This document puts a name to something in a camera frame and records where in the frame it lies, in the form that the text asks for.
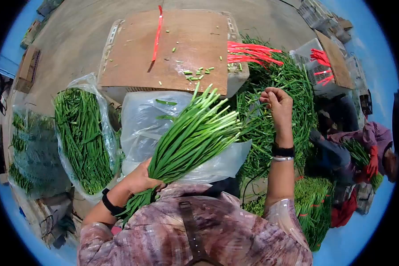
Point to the person's left hand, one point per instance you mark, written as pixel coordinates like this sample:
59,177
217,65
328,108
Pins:
138,181

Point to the person's right hand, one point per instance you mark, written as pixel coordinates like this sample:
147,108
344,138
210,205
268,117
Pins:
282,113

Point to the person's right fingers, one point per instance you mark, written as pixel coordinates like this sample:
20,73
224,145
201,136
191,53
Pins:
271,94

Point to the person's left thumb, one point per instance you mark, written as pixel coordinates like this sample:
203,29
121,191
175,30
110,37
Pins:
157,185

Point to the bunch of green stems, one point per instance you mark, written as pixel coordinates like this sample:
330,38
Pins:
189,139

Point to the loose pile of green stems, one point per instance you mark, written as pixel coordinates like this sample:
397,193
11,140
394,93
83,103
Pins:
286,79

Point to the black wrist band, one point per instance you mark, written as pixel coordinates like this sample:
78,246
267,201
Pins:
282,151
111,204

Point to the empty clear plastic bag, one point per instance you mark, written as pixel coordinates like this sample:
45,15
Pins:
143,133

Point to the white plastic crate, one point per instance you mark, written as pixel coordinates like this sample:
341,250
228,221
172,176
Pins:
307,53

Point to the loose green stem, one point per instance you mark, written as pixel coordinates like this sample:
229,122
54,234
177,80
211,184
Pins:
165,117
166,102

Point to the brown wooden board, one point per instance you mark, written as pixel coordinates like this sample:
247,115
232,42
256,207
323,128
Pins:
186,40
335,60

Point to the scattered cut stem pieces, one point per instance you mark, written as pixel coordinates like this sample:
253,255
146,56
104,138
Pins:
196,73

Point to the person's body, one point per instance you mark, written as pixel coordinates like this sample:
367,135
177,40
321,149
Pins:
219,232

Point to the plastic bag of green stems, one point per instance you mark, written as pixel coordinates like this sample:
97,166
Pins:
81,139
30,153

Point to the stack of tied stem bundles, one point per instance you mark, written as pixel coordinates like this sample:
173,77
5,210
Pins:
314,206

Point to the cardboard boxes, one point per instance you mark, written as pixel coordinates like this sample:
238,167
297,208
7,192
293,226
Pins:
28,68

